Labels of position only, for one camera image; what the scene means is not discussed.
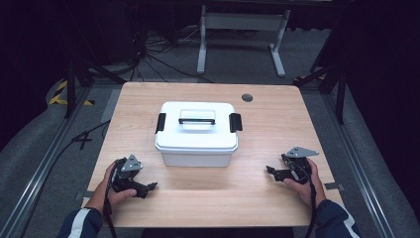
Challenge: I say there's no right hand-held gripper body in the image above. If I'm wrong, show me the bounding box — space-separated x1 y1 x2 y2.
280 146 320 182

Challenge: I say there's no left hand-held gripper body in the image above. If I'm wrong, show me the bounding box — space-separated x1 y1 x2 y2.
111 154 149 192

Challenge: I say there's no person's left hand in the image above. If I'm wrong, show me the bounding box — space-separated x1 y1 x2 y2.
89 162 138 212

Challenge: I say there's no person's right hand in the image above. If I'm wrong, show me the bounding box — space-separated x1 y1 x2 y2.
282 158 328 209

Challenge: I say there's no grey tape piece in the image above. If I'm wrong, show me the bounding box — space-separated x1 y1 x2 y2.
324 181 345 191
74 189 96 201

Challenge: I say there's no white plastic storage box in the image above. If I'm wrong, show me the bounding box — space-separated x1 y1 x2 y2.
158 148 235 169

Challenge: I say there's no black box latch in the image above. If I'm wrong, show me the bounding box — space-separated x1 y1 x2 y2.
155 112 167 135
228 112 244 134

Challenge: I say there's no white storage box lid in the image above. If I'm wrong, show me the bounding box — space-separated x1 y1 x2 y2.
154 100 240 155

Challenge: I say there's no black tripod stand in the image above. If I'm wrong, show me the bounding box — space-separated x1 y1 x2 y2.
292 62 348 126
62 54 128 120

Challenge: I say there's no yellow black floor tape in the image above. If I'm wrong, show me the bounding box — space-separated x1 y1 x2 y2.
49 79 96 107

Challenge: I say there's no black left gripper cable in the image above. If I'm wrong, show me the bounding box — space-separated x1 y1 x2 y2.
102 160 121 238

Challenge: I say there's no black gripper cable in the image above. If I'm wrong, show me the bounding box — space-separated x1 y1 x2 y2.
286 158 319 238
102 160 121 238

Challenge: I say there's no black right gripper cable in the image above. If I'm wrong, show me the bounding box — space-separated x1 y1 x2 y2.
286 158 319 238

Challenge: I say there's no aluminium floor rail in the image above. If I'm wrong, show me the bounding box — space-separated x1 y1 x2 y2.
0 86 93 238
320 92 397 238

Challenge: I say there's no black floor cable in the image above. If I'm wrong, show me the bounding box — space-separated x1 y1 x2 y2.
19 119 112 238

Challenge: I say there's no bundle of black floor cables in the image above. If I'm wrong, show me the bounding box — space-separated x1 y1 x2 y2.
127 23 202 83

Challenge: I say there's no grey metal table frame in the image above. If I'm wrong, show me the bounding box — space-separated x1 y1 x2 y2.
196 4 291 79

